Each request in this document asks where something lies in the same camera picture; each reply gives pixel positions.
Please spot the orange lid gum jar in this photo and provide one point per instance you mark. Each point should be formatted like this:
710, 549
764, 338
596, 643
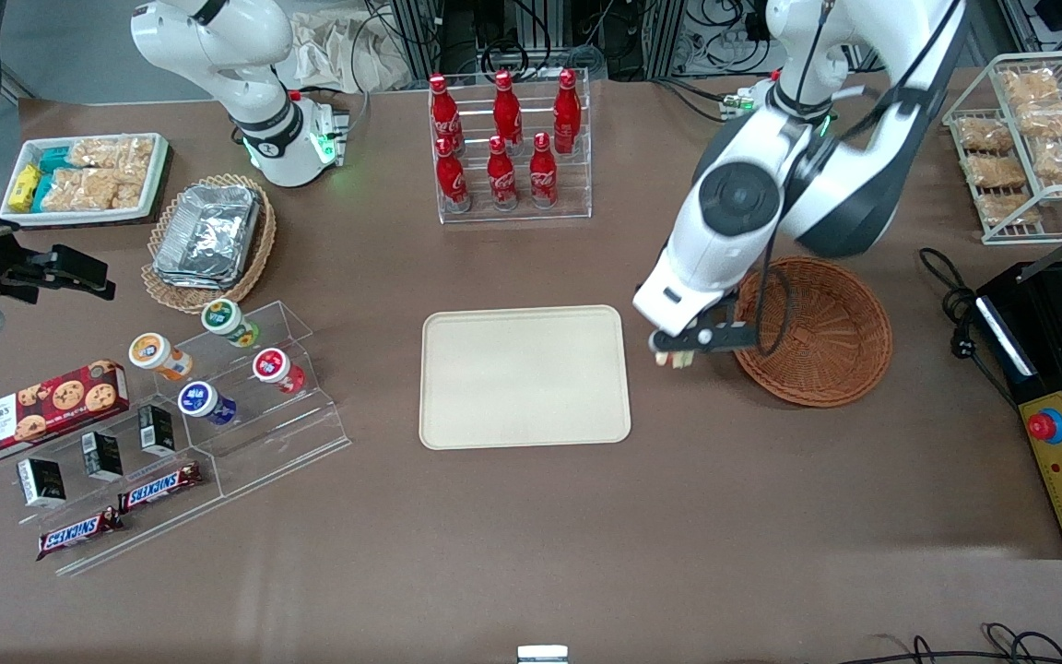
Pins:
151, 350

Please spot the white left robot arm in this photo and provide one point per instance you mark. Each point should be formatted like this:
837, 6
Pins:
734, 267

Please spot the blue lid gum jar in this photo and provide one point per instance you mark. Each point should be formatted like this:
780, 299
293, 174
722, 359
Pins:
202, 399

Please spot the teal snack packet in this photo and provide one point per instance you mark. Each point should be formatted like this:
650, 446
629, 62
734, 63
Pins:
55, 159

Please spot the clear acrylic bottle rack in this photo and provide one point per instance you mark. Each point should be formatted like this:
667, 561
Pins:
577, 207

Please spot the small sandwich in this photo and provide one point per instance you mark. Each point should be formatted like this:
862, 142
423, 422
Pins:
676, 360

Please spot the crumpled white plastic sheet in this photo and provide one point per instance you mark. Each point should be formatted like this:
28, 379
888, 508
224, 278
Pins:
337, 51

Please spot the yellow snack packet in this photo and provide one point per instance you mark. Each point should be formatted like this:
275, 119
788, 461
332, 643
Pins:
22, 187

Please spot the green lid gum jar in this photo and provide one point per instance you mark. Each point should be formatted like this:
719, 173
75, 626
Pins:
222, 316

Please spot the cream rectangular tray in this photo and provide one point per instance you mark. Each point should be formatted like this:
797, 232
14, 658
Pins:
522, 378

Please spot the stack of foil trays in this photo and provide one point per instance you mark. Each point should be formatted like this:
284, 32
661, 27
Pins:
208, 235

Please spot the Snickers chocolate bar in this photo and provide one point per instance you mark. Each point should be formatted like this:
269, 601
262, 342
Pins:
159, 487
79, 533

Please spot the clear acrylic stepped shelf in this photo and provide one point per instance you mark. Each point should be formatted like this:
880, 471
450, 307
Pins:
264, 433

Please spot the red lid gum jar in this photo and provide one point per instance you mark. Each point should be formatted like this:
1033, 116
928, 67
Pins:
273, 366

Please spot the round wicker basket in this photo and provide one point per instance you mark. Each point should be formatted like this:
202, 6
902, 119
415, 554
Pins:
826, 341

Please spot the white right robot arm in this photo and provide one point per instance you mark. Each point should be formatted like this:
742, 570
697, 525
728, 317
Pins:
218, 37

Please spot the red cola bottle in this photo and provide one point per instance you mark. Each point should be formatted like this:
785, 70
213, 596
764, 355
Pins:
451, 180
501, 177
567, 111
506, 109
542, 175
443, 111

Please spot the aluminium frame equipment rack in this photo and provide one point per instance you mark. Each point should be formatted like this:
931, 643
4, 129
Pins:
586, 32

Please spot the oval wicker basket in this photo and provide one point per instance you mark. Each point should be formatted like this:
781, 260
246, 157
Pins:
162, 290

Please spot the white snack tray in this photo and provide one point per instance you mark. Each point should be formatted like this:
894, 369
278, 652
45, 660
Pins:
5, 214

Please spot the red Walkers cookie box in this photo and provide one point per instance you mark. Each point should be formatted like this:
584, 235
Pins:
33, 415

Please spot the small black box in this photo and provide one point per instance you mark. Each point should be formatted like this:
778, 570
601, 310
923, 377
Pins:
41, 482
157, 430
101, 455

